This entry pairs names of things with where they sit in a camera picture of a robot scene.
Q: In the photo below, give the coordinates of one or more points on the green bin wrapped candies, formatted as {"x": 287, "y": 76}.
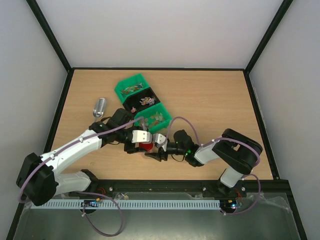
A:
{"x": 129, "y": 86}

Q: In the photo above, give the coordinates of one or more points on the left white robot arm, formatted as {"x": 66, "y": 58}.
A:
{"x": 41, "y": 177}

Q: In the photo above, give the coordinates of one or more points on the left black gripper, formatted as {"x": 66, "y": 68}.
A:
{"x": 132, "y": 149}

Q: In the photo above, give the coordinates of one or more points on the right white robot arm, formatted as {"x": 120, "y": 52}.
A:
{"x": 241, "y": 154}

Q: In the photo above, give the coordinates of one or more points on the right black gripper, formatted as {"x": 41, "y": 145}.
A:
{"x": 162, "y": 151}

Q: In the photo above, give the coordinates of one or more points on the red jar lid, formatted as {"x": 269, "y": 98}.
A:
{"x": 145, "y": 147}

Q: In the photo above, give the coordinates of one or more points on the metal candy scoop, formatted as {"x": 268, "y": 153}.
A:
{"x": 99, "y": 108}

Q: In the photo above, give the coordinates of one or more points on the black bin lollipops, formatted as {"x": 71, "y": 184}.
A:
{"x": 140, "y": 101}

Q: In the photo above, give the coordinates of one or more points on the green bin star candies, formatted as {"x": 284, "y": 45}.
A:
{"x": 156, "y": 118}

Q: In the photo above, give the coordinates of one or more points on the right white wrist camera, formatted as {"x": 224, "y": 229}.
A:
{"x": 159, "y": 140}

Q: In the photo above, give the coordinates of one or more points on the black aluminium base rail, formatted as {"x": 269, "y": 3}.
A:
{"x": 208, "y": 188}

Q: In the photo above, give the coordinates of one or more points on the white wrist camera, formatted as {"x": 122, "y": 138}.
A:
{"x": 159, "y": 140}
{"x": 141, "y": 136}

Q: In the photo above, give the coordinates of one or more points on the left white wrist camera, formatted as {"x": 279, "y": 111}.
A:
{"x": 141, "y": 136}

